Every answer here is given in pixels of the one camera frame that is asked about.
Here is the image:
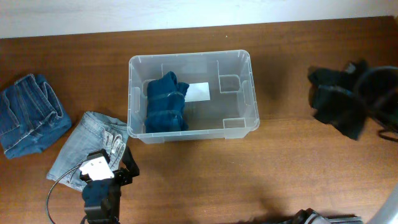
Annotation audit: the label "large black garment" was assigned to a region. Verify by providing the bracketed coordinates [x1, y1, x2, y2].
[313, 60, 368, 141]

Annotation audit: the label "small black garment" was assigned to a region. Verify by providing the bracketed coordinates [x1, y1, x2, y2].
[308, 68, 358, 109]

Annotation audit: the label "light blue jeans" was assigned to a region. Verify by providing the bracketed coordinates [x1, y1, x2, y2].
[46, 111, 129, 192]

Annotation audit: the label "teal blue garment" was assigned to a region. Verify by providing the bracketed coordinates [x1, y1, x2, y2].
[144, 72, 189, 133]

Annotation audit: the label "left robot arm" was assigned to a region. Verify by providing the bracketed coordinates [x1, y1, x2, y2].
[79, 147, 140, 224]

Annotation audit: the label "clear plastic storage container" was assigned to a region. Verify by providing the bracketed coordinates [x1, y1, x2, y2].
[127, 50, 260, 144]

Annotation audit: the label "white label in container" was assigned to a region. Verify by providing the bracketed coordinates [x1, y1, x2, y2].
[185, 82, 211, 102]

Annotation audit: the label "dark blue folded jeans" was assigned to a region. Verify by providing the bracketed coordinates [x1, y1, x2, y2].
[1, 74, 72, 159]

